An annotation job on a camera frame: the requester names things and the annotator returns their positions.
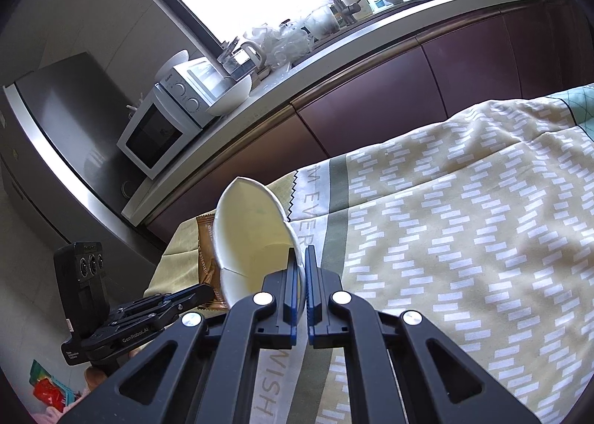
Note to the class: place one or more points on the silver refrigerator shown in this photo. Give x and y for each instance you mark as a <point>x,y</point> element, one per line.
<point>60,150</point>

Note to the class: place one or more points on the white bowl on microwave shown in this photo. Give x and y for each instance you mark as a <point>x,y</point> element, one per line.
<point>174,62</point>

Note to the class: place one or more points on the white paper bowl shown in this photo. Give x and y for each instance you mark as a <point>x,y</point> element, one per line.
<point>250,229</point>

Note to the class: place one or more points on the brown snack wrapper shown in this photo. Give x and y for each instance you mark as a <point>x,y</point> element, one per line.
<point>206,257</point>

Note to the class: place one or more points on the person's left forearm pink sleeve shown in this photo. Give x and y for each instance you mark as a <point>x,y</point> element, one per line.
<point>60,414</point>

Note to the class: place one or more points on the clear glass jar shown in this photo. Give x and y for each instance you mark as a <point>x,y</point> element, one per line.
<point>322,20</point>

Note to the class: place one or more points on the red snack packet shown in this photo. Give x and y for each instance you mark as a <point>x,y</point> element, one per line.
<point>46,391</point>

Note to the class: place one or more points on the white microwave oven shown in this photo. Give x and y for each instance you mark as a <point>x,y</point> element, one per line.
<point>153,136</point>

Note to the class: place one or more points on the person's left hand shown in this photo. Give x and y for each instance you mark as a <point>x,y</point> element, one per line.
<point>96,377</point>

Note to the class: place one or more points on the green white dashed tablecloth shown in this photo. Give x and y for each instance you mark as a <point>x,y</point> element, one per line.
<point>441,243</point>

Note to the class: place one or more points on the green snack packet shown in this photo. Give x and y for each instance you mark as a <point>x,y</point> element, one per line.
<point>38,369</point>

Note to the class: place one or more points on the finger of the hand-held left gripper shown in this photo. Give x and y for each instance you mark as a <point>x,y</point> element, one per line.
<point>190,296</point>

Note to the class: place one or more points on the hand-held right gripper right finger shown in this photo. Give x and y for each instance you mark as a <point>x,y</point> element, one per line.
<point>312,312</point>

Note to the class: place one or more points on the brown kitchen counter cabinet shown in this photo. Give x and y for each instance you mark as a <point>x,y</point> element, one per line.
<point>371,81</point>

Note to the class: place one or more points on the teal cardboard box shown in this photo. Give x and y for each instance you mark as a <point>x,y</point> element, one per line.
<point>65,396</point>

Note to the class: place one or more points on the large white bowl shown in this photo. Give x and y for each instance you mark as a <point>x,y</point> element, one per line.
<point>229,97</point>

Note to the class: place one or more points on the glass electric kettle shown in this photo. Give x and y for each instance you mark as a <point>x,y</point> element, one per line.
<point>243,57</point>

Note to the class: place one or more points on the teal checked cloth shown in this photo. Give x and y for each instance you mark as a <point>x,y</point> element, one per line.
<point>580,104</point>

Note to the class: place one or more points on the clear crumpled plastic bags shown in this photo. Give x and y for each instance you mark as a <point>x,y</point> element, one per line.
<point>283,41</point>

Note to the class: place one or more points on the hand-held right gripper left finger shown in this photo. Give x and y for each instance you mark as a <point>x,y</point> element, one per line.
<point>292,312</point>

